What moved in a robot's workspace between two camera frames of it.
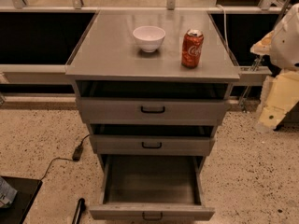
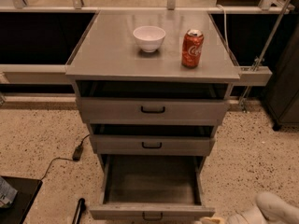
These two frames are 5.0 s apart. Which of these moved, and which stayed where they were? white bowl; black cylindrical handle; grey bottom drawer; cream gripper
Moved: cream gripper
Stayed: black cylindrical handle; grey bottom drawer; white bowl
